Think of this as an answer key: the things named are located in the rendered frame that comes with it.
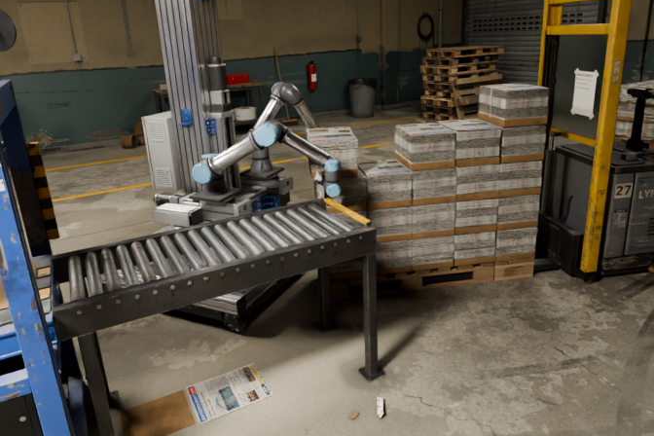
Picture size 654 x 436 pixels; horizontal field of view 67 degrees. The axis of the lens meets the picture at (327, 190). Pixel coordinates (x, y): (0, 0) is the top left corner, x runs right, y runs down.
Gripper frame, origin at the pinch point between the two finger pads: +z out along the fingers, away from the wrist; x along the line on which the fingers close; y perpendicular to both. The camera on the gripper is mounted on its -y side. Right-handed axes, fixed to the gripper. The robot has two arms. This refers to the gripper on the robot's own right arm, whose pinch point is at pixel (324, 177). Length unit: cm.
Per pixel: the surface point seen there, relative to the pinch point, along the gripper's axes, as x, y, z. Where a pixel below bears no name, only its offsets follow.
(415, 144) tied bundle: -57, 16, 4
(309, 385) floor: 22, -85, -77
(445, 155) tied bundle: -76, 8, 3
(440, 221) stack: -75, -36, 3
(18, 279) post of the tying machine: 110, 17, -139
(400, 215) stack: -48, -29, 2
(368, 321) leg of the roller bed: -9, -53, -76
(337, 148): -8.5, 16.8, 3.0
